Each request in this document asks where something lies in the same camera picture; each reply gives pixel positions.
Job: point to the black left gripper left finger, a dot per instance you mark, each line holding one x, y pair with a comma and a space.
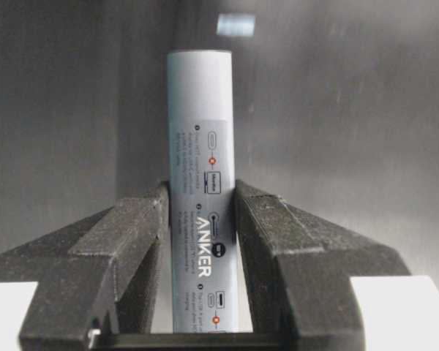
99, 274

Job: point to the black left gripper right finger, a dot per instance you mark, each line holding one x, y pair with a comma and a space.
298, 268

